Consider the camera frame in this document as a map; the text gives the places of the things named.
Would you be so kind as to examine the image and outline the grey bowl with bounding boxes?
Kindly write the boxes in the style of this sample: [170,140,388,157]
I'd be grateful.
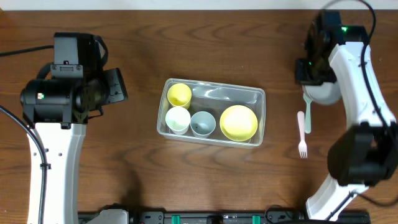
[303,82,341,105]

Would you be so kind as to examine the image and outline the yellow cup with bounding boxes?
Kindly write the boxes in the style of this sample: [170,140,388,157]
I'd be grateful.
[167,83,192,109]

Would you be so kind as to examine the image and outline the white cup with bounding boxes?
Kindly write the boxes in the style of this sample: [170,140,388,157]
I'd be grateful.
[165,107,191,135]

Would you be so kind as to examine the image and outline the yellow bowl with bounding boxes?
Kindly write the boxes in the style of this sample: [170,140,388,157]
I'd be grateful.
[220,105,258,142]

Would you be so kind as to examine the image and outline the clear plastic container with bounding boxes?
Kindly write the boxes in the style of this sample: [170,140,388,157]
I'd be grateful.
[157,78,266,149]

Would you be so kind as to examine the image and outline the grey cup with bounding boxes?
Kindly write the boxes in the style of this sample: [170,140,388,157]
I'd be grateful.
[190,111,216,138]

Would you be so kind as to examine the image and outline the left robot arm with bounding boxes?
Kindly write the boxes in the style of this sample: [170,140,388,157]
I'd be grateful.
[21,65,128,223]

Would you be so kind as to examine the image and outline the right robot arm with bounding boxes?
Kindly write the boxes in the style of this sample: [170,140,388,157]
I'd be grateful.
[295,19,397,221]

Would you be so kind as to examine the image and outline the mint green spoon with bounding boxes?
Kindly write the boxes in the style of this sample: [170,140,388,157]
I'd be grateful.
[303,93,312,134]

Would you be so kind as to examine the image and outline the pink fork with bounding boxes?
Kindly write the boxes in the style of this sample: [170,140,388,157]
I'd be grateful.
[297,111,308,159]

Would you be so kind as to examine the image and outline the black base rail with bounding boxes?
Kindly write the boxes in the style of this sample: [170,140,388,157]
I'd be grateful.
[77,203,373,224]

